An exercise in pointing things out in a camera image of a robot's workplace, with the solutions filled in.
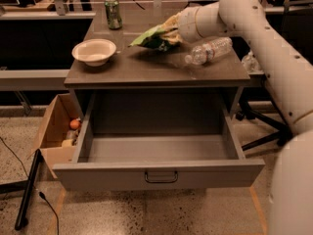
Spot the brown cardboard box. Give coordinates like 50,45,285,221
31,94,78,179

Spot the grey open top drawer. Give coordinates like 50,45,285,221
54,91,264,191

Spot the clear pump bottle left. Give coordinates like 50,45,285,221
242,51,261,72

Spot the grey cabinet table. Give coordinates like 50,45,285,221
65,10,249,109

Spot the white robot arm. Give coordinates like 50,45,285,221
169,0,313,235

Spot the green soda can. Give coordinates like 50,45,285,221
104,0,122,29

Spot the black cable on floor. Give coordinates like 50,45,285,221
0,134,61,235

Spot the black flat bar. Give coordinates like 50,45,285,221
15,149,42,231

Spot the black drawer handle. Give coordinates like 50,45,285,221
145,171,178,184

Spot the yellow item in box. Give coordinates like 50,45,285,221
62,139,74,147

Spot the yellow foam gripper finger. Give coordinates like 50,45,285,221
164,29,183,45
161,13,180,29

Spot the white paper bowl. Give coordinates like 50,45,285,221
71,39,116,67

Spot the clear plastic water bottle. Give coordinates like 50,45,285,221
185,37,233,66

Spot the orange fruit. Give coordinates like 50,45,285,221
69,119,81,130

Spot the green rice chip bag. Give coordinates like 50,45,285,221
129,24,178,52

